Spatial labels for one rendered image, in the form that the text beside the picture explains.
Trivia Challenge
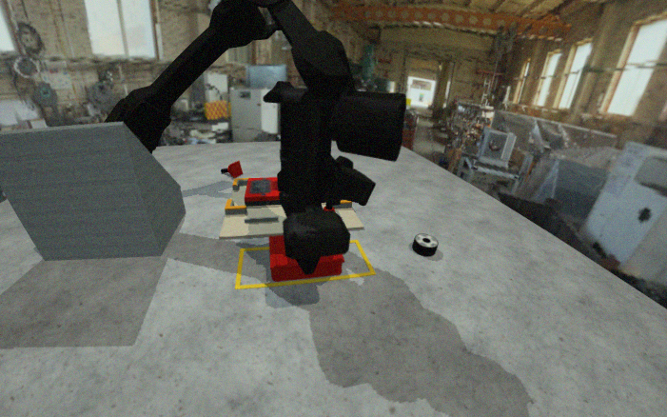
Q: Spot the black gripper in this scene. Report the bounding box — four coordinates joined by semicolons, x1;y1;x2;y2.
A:
277;146;350;275

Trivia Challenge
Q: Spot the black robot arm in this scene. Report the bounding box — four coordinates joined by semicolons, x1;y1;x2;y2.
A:
104;0;406;206

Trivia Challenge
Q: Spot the yellow rectangular outline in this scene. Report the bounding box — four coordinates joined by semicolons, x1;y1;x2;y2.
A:
235;240;376;289

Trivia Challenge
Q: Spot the small black toy tyre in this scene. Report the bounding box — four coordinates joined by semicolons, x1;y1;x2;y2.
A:
412;233;439;257

